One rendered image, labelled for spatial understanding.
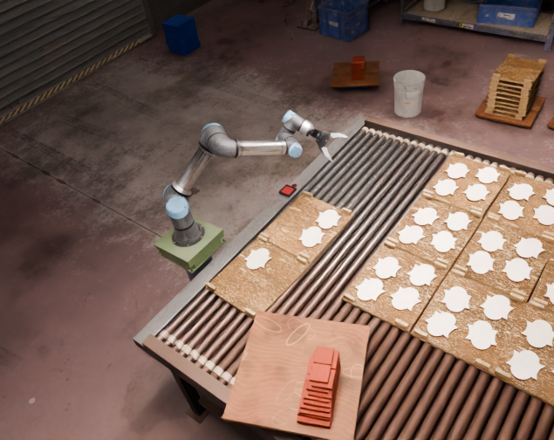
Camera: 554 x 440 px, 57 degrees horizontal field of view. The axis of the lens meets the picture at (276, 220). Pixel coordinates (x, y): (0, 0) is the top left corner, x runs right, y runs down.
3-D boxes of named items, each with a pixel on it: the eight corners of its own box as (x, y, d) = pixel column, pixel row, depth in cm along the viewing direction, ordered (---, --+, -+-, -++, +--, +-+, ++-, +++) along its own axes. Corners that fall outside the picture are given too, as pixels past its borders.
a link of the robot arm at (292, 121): (282, 120, 280) (290, 107, 277) (299, 131, 280) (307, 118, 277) (279, 123, 273) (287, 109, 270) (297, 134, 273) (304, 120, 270)
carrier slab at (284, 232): (258, 237, 277) (258, 236, 276) (304, 195, 297) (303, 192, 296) (310, 264, 258) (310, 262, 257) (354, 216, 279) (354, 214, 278)
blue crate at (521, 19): (475, 23, 590) (478, 4, 574) (485, 8, 614) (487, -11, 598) (533, 28, 562) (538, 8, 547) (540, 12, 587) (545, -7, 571)
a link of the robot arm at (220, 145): (213, 143, 246) (305, 142, 263) (208, 134, 254) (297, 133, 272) (211, 164, 253) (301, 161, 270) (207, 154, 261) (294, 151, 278)
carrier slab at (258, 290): (205, 288, 256) (205, 285, 255) (259, 238, 276) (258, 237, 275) (256, 321, 238) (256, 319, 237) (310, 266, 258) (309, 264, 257)
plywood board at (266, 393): (222, 420, 195) (222, 417, 194) (257, 312, 229) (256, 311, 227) (352, 445, 182) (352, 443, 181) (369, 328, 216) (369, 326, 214)
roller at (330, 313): (252, 409, 212) (250, 403, 209) (449, 154, 313) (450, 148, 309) (262, 415, 210) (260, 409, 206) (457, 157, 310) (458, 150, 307)
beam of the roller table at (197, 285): (135, 345, 245) (132, 338, 241) (358, 124, 352) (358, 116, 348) (147, 354, 241) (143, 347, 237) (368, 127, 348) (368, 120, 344)
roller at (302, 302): (226, 390, 220) (223, 385, 216) (427, 148, 320) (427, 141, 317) (235, 396, 217) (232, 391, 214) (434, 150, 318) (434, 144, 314)
